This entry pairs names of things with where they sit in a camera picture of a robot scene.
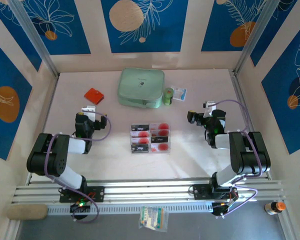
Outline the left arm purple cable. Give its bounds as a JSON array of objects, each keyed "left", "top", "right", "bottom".
[{"left": 43, "top": 111, "right": 113, "bottom": 225}]

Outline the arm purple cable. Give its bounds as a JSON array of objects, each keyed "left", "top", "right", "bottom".
[
  {"left": 209, "top": 99, "right": 263, "bottom": 221},
  {"left": 43, "top": 111, "right": 113, "bottom": 225}
]

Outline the white slotted cable duct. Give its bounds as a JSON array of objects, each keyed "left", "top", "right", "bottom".
[{"left": 47, "top": 201, "right": 213, "bottom": 215}]

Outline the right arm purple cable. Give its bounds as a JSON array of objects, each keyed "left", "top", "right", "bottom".
[{"left": 209, "top": 99, "right": 263, "bottom": 221}]

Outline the orange card holder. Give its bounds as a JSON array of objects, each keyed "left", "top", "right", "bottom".
[{"left": 83, "top": 87, "right": 105, "bottom": 105}]

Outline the black vip card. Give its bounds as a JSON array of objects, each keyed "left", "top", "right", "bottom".
[
  {"left": 151, "top": 135, "right": 170, "bottom": 144},
  {"left": 131, "top": 124, "right": 150, "bottom": 132},
  {"left": 131, "top": 144, "right": 150, "bottom": 154}
]

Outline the clear bag of plasters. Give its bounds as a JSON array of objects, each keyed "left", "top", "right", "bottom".
[{"left": 139, "top": 206, "right": 170, "bottom": 230}]

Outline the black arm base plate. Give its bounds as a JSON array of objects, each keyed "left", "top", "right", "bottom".
[
  {"left": 59, "top": 186, "right": 105, "bottom": 203},
  {"left": 192, "top": 183, "right": 238, "bottom": 201}
]

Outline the aluminium corner post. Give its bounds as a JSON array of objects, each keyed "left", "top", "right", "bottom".
[
  {"left": 232, "top": 0, "right": 285, "bottom": 76},
  {"left": 7, "top": 0, "right": 60, "bottom": 79}
]

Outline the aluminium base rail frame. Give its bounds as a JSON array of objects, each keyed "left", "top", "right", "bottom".
[{"left": 11, "top": 177, "right": 287, "bottom": 205}]

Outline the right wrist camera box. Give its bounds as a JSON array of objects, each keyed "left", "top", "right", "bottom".
[{"left": 202, "top": 100, "right": 218, "bottom": 112}]

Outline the brown bottle with orange cap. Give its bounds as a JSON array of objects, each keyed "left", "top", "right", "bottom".
[{"left": 264, "top": 201, "right": 287, "bottom": 216}]

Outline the white card with red circles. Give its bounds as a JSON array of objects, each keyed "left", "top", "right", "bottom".
[
  {"left": 151, "top": 142, "right": 171, "bottom": 153},
  {"left": 149, "top": 122, "right": 170, "bottom": 131},
  {"left": 150, "top": 129, "right": 170, "bottom": 137},
  {"left": 131, "top": 131, "right": 150, "bottom": 139},
  {"left": 131, "top": 137, "right": 150, "bottom": 145}
]

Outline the aluminium side rail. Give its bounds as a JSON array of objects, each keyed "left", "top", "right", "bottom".
[
  {"left": 228, "top": 69, "right": 272, "bottom": 181},
  {"left": 27, "top": 74, "right": 60, "bottom": 186}
]

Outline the beige foam block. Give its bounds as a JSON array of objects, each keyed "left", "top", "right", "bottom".
[{"left": 6, "top": 204, "right": 49, "bottom": 221}]

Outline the white blue paper packet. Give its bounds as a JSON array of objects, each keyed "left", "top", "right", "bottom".
[{"left": 171, "top": 85, "right": 188, "bottom": 102}]

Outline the red sachet strip pack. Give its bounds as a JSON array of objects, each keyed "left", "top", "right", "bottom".
[{"left": 130, "top": 121, "right": 171, "bottom": 155}]

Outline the mint green zip pouch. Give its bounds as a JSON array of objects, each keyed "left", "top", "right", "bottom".
[{"left": 116, "top": 67, "right": 165, "bottom": 110}]

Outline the black controller board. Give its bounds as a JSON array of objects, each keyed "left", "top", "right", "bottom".
[
  {"left": 69, "top": 201, "right": 91, "bottom": 214},
  {"left": 211, "top": 202, "right": 231, "bottom": 217}
]

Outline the green tape roll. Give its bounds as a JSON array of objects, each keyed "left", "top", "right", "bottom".
[{"left": 163, "top": 87, "right": 175, "bottom": 106}]

